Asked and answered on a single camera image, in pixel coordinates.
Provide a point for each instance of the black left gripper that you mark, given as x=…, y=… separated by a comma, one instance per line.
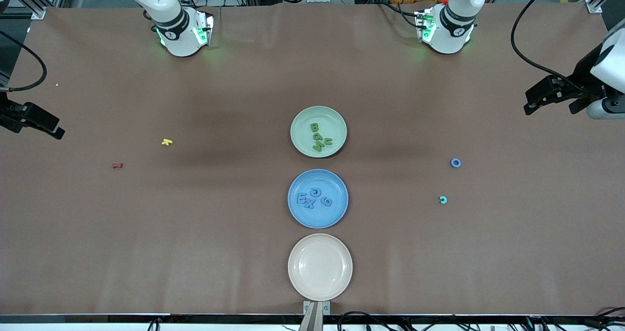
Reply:
x=582, y=76

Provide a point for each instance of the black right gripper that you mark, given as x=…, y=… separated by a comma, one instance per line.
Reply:
x=10, y=114

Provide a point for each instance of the green foam number nine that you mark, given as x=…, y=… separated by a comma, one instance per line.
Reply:
x=318, y=136

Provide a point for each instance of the green foam letter B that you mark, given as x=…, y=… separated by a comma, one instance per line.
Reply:
x=315, y=127

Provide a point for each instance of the green foam letter N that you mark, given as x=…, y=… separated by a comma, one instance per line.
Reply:
x=318, y=147

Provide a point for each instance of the blue foam number six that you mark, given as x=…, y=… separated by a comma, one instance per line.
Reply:
x=326, y=203

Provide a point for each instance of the blue foam letter G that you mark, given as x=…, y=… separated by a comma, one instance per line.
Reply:
x=320, y=192

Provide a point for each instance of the blue foam letter X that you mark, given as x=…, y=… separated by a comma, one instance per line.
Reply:
x=309, y=204

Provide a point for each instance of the blue foam letter E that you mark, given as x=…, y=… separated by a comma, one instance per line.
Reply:
x=300, y=199

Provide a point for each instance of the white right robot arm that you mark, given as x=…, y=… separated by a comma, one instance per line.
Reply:
x=178, y=33

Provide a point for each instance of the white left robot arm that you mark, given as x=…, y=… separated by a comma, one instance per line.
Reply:
x=451, y=33

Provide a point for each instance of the blue foam letter O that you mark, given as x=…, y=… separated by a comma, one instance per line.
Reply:
x=451, y=163

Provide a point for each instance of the light green plate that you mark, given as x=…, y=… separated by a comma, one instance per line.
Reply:
x=337, y=126

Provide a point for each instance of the brown table cover sheet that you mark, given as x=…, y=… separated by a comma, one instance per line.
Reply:
x=390, y=253

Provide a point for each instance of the blue plate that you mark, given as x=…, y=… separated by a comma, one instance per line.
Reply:
x=318, y=218

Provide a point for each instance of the beige plate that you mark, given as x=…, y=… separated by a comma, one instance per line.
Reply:
x=320, y=267

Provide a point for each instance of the table edge rail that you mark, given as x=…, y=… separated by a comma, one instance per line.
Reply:
x=97, y=319

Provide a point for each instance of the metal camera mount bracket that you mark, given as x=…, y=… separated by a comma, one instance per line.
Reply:
x=316, y=307

